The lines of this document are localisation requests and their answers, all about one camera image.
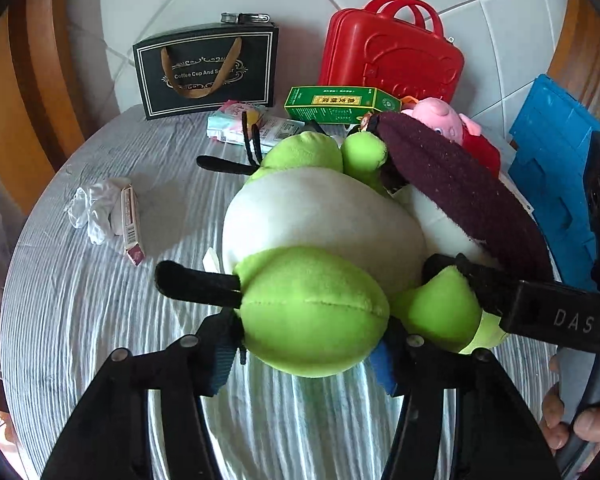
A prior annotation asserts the person's right hand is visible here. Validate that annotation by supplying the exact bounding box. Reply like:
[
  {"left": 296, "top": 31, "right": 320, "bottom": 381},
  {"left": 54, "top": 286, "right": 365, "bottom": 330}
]
[{"left": 539, "top": 355, "right": 600, "bottom": 453}]

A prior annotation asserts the black gift bag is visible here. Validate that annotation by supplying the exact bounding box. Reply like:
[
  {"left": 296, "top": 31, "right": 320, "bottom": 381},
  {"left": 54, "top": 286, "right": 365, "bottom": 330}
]
[{"left": 132, "top": 24, "right": 280, "bottom": 121}]

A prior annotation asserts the teal white tissue pack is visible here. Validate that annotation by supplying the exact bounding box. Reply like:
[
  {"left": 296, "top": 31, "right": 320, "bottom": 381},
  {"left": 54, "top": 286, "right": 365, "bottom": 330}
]
[{"left": 206, "top": 110, "right": 301, "bottom": 153}]

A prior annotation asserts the striped cloth desktop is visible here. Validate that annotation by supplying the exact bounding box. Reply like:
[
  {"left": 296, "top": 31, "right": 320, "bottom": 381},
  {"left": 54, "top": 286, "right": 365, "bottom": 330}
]
[{"left": 0, "top": 105, "right": 600, "bottom": 480}]

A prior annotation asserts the blue plastic crate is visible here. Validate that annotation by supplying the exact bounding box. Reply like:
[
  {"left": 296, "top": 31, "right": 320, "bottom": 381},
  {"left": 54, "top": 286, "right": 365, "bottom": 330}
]
[{"left": 507, "top": 74, "right": 600, "bottom": 291}]

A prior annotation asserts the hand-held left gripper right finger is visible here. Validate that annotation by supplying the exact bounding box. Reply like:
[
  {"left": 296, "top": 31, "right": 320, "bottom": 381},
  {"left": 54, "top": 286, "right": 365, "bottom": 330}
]
[{"left": 367, "top": 330, "right": 563, "bottom": 480}]

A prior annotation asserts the green frog plush toy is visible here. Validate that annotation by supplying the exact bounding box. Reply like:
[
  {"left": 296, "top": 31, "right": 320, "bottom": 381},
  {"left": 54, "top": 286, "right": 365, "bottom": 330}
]
[{"left": 155, "top": 110, "right": 511, "bottom": 378}]

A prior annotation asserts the small pink edged box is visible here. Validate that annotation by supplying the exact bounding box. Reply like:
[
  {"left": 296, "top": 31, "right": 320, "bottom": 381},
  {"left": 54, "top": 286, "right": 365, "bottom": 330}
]
[{"left": 120, "top": 185, "right": 146, "bottom": 267}]

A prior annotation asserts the wooden frame post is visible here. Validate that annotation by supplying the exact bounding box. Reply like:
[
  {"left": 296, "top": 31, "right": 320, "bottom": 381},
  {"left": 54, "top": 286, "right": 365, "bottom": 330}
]
[
  {"left": 545, "top": 0, "right": 600, "bottom": 126},
  {"left": 0, "top": 0, "right": 146, "bottom": 181}
]

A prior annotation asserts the green carton box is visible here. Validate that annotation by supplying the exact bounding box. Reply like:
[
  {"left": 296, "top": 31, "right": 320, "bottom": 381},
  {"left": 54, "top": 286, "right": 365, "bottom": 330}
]
[{"left": 284, "top": 86, "right": 405, "bottom": 125}]

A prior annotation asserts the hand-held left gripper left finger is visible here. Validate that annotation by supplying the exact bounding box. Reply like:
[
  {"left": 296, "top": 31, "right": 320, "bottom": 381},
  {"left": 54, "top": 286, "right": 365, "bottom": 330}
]
[{"left": 40, "top": 310, "right": 243, "bottom": 480}]

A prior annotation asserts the red toy suitcase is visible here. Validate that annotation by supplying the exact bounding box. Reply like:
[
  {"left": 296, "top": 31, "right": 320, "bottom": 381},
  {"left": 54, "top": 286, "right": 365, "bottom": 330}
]
[{"left": 317, "top": 0, "right": 465, "bottom": 106}]

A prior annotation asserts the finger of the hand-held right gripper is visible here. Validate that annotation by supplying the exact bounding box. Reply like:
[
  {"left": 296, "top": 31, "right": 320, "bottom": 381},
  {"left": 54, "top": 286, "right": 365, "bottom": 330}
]
[{"left": 422, "top": 252, "right": 523, "bottom": 318}]

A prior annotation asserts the crumpled clear plastic wrap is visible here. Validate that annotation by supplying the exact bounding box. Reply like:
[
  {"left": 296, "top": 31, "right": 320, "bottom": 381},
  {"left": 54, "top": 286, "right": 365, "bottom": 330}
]
[{"left": 67, "top": 176, "right": 133, "bottom": 246}]

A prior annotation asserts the maroon plush toy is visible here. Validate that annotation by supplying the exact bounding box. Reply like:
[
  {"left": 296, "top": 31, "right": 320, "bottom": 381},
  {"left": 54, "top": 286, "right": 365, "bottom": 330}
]
[{"left": 367, "top": 111, "right": 553, "bottom": 281}]

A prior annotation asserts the pink pig plush toy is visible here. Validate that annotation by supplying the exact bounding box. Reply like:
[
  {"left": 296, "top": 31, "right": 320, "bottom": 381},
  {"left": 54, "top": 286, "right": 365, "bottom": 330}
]
[{"left": 400, "top": 97, "right": 502, "bottom": 176}]

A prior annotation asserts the pink yellow packet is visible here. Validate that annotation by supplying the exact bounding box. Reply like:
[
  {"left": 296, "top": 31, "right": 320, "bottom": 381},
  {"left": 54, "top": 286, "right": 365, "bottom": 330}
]
[{"left": 222, "top": 100, "right": 268, "bottom": 133}]

